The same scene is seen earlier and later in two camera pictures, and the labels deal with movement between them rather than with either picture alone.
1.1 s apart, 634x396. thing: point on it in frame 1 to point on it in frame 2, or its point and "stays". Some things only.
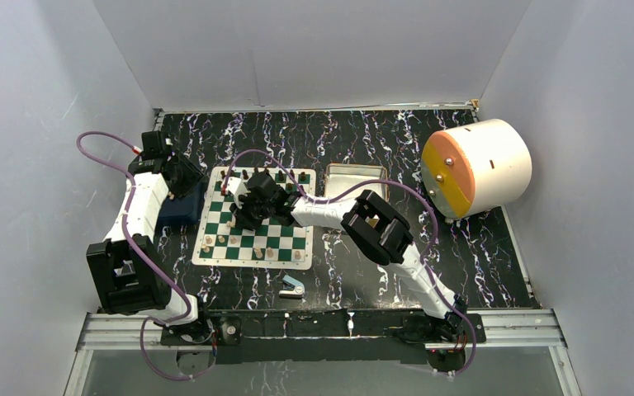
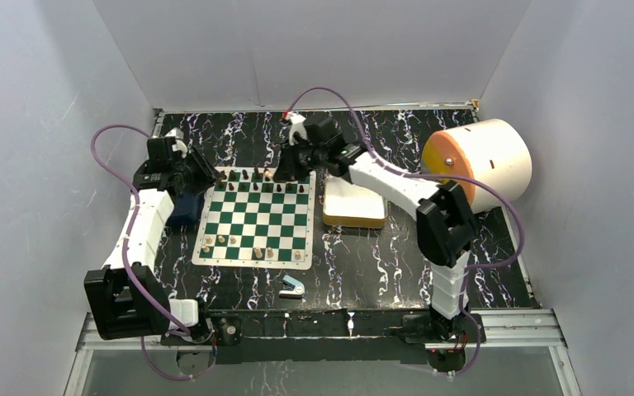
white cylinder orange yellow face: (475, 167) stays
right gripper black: (241, 215) to (286, 171)
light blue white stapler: (292, 288) stays
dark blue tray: (186, 209) stays
